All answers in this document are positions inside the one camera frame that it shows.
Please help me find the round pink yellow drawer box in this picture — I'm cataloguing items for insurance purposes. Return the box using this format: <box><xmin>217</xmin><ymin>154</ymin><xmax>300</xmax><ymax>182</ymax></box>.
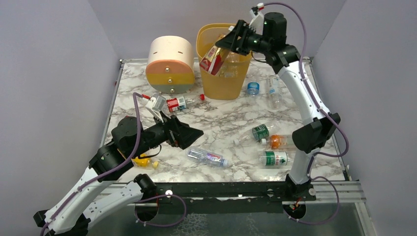
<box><xmin>145</xmin><ymin>35</ymin><xmax>195</xmax><ymax>94</ymax></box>

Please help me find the purple cable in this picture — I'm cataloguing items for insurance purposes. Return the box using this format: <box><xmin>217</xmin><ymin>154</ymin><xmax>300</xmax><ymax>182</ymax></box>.
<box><xmin>263</xmin><ymin>1</ymin><xmax>350</xmax><ymax>226</ymax></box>
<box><xmin>39</xmin><ymin>92</ymin><xmax>188</xmax><ymax>236</ymax></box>

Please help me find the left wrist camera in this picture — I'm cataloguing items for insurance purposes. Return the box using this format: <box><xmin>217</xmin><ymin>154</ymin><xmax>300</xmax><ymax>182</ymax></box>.
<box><xmin>142</xmin><ymin>94</ymin><xmax>166</xmax><ymax>122</ymax></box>

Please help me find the clear bottle blue label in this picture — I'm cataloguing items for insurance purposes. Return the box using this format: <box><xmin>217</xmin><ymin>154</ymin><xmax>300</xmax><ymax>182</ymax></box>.
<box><xmin>246</xmin><ymin>82</ymin><xmax>260</xmax><ymax>96</ymax></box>

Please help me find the orange label clear bottle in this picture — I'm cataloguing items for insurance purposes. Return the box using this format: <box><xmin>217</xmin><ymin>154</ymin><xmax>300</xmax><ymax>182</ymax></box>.
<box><xmin>261</xmin><ymin>134</ymin><xmax>297</xmax><ymax>149</ymax></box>

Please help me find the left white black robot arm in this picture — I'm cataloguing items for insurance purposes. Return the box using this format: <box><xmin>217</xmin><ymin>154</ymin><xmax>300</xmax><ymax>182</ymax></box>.
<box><xmin>33</xmin><ymin>115</ymin><xmax>204</xmax><ymax>236</ymax></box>

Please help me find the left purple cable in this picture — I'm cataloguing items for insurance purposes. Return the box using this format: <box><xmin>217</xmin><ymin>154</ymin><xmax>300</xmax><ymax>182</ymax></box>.
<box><xmin>39</xmin><ymin>92</ymin><xmax>188</xmax><ymax>236</ymax></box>

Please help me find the yellow drink bottle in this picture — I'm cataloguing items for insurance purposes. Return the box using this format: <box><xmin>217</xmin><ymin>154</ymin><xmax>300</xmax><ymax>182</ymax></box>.
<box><xmin>131</xmin><ymin>153</ymin><xmax>159</xmax><ymax>169</ymax></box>

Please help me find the clear bottle green cestbon label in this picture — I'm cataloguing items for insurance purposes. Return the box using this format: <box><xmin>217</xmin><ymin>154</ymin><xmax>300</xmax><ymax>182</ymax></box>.
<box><xmin>258</xmin><ymin>150</ymin><xmax>293</xmax><ymax>167</ymax></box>

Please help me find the clear bottle red cap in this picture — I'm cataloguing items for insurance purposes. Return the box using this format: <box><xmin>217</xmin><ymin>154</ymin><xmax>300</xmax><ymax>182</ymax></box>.
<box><xmin>163</xmin><ymin>94</ymin><xmax>205</xmax><ymax>113</ymax></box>

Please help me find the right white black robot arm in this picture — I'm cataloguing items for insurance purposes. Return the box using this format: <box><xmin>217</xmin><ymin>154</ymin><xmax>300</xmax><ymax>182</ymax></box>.
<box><xmin>215</xmin><ymin>12</ymin><xmax>340</xmax><ymax>198</ymax></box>

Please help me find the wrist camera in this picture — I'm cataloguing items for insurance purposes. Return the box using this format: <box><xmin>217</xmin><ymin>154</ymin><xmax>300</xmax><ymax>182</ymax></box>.
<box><xmin>249</xmin><ymin>2</ymin><xmax>265</xmax><ymax>31</ymax></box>
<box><xmin>142</xmin><ymin>94</ymin><xmax>166</xmax><ymax>122</ymax></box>

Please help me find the gold red drink bottle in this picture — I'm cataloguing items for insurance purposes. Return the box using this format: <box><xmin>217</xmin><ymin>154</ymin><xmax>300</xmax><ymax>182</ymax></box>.
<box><xmin>197</xmin><ymin>34</ymin><xmax>231</xmax><ymax>75</ymax></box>

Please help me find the yellow mesh waste bin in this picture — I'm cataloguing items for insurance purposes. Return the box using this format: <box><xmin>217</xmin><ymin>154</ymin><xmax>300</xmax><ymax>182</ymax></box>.
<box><xmin>196</xmin><ymin>23</ymin><xmax>252</xmax><ymax>100</ymax></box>

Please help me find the small blue tinted water bottle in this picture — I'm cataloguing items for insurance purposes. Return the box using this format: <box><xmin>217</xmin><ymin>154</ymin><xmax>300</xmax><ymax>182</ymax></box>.
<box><xmin>186</xmin><ymin>147</ymin><xmax>230</xmax><ymax>168</ymax></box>

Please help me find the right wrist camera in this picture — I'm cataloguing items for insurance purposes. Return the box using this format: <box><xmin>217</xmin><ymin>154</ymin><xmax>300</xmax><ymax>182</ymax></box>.
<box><xmin>249</xmin><ymin>2</ymin><xmax>265</xmax><ymax>31</ymax></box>

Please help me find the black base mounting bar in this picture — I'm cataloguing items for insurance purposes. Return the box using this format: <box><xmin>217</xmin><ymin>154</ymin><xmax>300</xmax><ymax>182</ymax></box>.
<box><xmin>89</xmin><ymin>173</ymin><xmax>317</xmax><ymax>216</ymax></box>

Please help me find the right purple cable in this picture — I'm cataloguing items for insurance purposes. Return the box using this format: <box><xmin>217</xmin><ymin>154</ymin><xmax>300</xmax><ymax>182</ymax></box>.
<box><xmin>263</xmin><ymin>1</ymin><xmax>350</xmax><ymax>226</ymax></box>

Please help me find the clear bottle green label angled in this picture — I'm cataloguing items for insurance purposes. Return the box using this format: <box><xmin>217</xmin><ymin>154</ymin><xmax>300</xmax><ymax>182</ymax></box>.
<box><xmin>233</xmin><ymin>122</ymin><xmax>279</xmax><ymax>146</ymax></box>

